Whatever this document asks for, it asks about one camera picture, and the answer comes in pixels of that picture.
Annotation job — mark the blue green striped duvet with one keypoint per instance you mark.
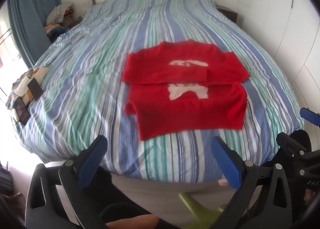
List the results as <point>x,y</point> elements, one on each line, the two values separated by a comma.
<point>100,69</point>

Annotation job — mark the white wardrobe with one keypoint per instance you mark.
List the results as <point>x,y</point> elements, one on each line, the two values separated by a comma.
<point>282,19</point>

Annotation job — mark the patchwork patterned cloth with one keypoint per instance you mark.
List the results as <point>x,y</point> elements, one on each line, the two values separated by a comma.
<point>25,91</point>

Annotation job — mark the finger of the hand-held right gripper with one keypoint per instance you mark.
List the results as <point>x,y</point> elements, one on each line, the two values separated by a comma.
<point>290,144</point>
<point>310,116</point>

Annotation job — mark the blue curtain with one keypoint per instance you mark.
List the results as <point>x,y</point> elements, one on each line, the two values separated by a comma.
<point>30,14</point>

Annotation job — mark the grey bed base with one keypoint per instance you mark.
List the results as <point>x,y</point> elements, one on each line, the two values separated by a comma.
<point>162,194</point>

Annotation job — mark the green plastic stool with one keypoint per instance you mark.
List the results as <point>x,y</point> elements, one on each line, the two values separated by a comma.
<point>197,209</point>

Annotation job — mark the dark wooden nightstand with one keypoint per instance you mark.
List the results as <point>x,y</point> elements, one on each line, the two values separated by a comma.
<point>228,13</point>

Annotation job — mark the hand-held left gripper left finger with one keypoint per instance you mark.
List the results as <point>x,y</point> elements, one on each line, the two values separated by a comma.
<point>91,161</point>

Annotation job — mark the pile of clothes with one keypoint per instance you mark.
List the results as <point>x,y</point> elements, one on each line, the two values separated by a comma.
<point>60,12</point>

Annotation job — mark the red knit sweater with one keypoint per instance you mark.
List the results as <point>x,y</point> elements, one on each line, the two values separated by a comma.
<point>185,109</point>

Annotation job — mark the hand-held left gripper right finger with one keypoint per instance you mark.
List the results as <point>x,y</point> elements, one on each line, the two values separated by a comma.
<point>226,162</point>

